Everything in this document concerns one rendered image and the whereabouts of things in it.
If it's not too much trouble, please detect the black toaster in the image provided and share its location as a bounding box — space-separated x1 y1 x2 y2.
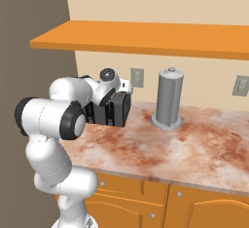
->
83 91 132 129

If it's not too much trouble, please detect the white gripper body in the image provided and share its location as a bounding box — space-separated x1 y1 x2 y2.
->
117 78 134 95

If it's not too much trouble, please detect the grey cylindrical canister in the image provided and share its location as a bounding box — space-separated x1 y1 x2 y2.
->
150 66 185 132

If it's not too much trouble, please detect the orange wall shelf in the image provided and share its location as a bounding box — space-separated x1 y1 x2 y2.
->
28 19 249 61

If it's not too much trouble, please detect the grey wall outlet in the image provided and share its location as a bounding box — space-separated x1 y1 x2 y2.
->
231 74 249 97
129 66 145 89

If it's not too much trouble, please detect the orange drawer front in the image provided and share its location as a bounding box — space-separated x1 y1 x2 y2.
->
92 171 170 207

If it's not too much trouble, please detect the orange cupboard door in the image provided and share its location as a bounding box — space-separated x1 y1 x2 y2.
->
162 183 249 228
53 192 167 228

